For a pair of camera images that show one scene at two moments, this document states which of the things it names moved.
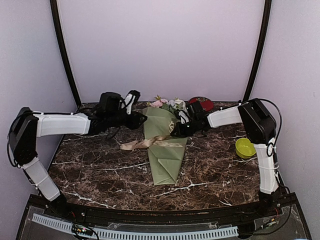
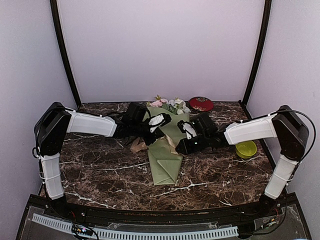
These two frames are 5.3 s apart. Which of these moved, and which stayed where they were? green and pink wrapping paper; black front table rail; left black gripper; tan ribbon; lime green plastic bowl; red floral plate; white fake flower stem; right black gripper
Moved: left black gripper; right black gripper; tan ribbon
Stayed: white fake flower stem; lime green plastic bowl; green and pink wrapping paper; black front table rail; red floral plate
